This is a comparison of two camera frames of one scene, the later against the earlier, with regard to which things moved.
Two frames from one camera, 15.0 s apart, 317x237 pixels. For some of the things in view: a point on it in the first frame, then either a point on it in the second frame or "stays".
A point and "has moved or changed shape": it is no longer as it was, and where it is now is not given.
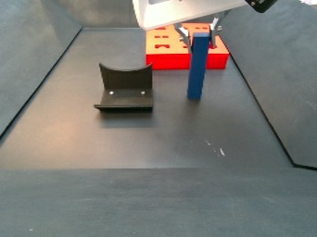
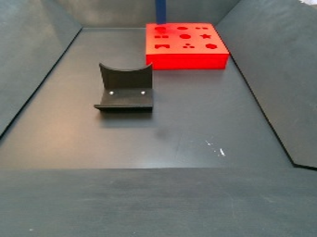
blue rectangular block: [198, 64] has moved or changed shape
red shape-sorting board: [167, 48] stays
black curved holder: [126, 90] stays
